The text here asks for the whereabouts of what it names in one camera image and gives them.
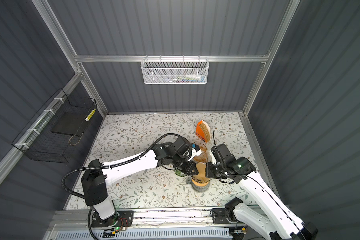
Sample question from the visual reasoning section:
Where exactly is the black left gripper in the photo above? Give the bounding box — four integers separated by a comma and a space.
171, 155, 201, 176

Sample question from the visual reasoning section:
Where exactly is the orange glass carafe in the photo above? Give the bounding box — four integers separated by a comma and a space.
193, 143, 208, 163

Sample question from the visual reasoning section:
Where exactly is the wooden dripper ring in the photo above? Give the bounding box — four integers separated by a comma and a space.
190, 176, 212, 188

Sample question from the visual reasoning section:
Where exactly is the grey glass carafe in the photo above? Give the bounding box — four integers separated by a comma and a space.
186, 176, 210, 193

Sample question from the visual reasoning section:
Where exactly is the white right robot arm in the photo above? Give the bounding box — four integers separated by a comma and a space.
206, 144, 318, 240

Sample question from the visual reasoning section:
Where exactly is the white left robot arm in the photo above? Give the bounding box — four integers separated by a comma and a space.
81, 136, 202, 221

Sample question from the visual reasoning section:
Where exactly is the orange coffee filter box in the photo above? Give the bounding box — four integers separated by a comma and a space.
195, 121, 211, 143

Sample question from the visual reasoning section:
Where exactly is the floral table mat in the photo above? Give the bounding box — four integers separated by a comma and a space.
62, 112, 269, 210

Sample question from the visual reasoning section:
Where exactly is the white ribbed front panel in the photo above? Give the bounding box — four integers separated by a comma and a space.
55, 227, 233, 240

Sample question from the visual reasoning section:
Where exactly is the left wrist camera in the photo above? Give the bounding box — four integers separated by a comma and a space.
190, 144, 203, 162

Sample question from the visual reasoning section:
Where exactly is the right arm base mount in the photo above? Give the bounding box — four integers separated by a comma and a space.
210, 198, 243, 225

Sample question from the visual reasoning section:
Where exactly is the white wire mesh basket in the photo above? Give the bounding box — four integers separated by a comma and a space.
141, 60, 210, 85

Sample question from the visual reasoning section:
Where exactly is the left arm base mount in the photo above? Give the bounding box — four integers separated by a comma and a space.
91, 211, 135, 229

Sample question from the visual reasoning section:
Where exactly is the black corrugated cable hose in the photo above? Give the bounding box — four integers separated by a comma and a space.
61, 132, 184, 240

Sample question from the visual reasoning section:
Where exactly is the black wire basket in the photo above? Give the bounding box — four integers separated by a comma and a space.
12, 91, 97, 164

